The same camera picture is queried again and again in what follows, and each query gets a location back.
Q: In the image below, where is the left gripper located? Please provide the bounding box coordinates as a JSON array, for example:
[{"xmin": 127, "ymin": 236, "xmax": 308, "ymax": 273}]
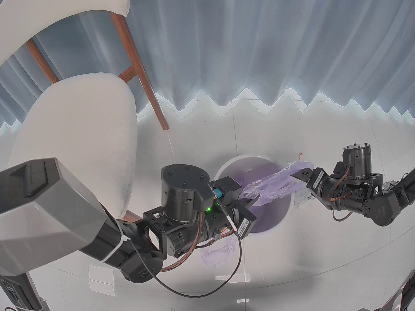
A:
[{"xmin": 195, "ymin": 196, "xmax": 260, "ymax": 250}]

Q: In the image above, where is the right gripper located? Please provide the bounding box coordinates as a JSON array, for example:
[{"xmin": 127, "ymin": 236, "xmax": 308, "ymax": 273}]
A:
[{"xmin": 289, "ymin": 167, "xmax": 349, "ymax": 211}]

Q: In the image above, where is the white paper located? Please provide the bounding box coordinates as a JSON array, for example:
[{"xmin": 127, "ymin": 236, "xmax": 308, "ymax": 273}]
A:
[{"xmin": 293, "ymin": 187, "xmax": 320, "ymax": 208}]

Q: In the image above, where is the purple plastic bag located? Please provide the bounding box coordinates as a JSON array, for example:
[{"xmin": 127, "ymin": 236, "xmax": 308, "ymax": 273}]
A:
[{"xmin": 199, "ymin": 159, "xmax": 316, "ymax": 267}]

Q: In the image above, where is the white trash bin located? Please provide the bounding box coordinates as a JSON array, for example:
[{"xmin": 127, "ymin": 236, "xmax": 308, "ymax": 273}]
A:
[{"xmin": 214, "ymin": 155, "xmax": 295, "ymax": 237}]

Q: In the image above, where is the pale blue curtain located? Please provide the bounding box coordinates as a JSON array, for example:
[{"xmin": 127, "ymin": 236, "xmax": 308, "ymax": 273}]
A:
[{"xmin": 0, "ymin": 0, "xmax": 415, "ymax": 127}]

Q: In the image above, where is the white wooden chair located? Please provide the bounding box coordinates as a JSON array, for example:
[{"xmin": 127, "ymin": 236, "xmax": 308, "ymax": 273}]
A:
[{"xmin": 0, "ymin": 0, "xmax": 170, "ymax": 223}]

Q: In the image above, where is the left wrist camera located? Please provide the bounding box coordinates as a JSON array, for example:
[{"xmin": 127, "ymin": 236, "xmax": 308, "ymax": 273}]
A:
[{"xmin": 207, "ymin": 177, "xmax": 243, "ymax": 206}]

